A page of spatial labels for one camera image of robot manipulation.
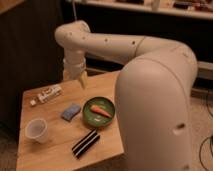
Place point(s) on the wooden table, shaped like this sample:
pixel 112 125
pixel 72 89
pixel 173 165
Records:
pixel 56 154

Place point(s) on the blue sponge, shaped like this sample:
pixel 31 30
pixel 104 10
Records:
pixel 70 112

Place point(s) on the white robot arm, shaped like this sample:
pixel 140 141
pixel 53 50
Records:
pixel 152 92

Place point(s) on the orange carrot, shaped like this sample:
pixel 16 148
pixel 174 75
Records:
pixel 99 110

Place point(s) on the background shelf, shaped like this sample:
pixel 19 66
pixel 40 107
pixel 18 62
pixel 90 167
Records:
pixel 199 9

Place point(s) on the green bowl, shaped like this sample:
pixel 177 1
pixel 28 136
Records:
pixel 94 119

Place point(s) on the clear plastic cup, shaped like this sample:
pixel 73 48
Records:
pixel 37 130

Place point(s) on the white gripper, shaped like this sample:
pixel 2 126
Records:
pixel 75 65

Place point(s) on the black white striped object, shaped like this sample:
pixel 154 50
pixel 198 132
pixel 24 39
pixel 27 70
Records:
pixel 85 143

